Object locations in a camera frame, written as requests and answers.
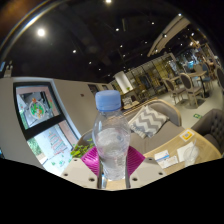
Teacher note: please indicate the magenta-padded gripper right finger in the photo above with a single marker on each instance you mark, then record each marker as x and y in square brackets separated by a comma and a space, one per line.
[146, 170]

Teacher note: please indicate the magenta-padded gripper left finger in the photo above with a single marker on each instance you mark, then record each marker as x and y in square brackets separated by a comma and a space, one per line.
[80, 171]

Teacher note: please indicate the clear blue-capped water bottle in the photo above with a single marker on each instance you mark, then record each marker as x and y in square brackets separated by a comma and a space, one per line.
[111, 136]

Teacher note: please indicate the green potted plant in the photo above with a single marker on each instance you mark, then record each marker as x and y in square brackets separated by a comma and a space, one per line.
[78, 151]

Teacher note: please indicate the white blue printed card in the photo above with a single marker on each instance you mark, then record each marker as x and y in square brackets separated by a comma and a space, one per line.
[166, 159]

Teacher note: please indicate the grey curved sofa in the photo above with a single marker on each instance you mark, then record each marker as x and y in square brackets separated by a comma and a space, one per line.
[160, 138]

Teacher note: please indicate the grey white chevron cushion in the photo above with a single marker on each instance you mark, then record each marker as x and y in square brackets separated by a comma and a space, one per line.
[148, 120]

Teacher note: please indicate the yellow printed card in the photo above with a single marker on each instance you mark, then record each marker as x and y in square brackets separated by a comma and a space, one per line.
[187, 135]

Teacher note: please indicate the window with christmas decals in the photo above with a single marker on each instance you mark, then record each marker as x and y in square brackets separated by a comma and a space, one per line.
[40, 113]

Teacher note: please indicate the grey tufted armchair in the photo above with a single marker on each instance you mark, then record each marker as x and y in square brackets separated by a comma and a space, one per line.
[211, 130]

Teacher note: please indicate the white round column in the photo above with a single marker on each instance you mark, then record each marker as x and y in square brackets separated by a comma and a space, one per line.
[123, 82]

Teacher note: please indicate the gold framed shelf unit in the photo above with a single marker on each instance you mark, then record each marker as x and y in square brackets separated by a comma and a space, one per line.
[151, 75]

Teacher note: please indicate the group of dining chairs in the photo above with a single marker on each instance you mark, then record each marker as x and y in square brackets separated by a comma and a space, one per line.
[190, 83]

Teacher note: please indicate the group of ceiling lights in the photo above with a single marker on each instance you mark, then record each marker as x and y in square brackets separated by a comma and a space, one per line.
[41, 32]

